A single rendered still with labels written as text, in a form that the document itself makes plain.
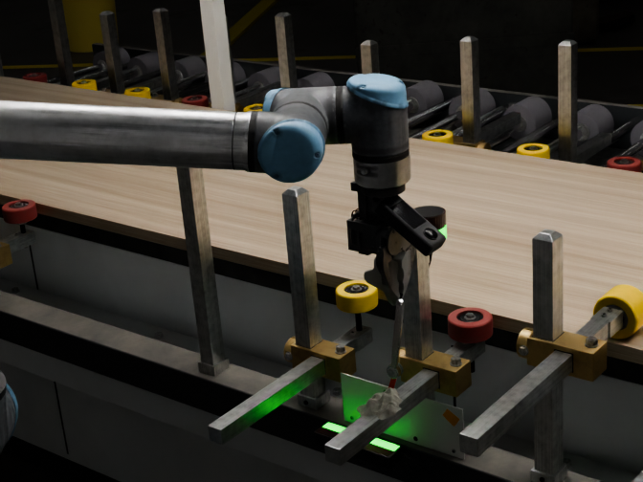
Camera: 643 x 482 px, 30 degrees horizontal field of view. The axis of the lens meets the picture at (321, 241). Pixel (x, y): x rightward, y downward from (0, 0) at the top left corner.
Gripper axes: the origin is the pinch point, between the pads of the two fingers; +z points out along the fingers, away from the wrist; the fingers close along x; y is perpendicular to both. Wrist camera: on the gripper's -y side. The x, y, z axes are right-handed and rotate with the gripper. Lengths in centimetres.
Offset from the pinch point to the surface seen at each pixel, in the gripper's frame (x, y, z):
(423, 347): -6.5, 0.1, 12.2
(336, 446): 22.5, -2.5, 15.2
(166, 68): -116, 167, 7
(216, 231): -29, 68, 12
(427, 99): -158, 97, 21
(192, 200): -6, 51, -6
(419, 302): -6.0, 0.1, 3.4
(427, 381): -1.7, -3.6, 15.3
